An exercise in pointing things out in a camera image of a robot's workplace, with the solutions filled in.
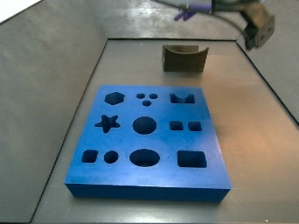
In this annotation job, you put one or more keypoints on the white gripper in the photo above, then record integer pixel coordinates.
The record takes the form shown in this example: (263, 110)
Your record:
(211, 5)

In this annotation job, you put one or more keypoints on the purple three-prong object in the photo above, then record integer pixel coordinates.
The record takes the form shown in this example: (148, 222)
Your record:
(188, 11)

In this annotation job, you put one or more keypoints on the black curved fixture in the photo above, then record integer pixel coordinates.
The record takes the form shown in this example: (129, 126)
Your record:
(184, 58)

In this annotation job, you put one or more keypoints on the blue foam shape-hole block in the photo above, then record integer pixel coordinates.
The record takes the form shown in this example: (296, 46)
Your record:
(148, 147)

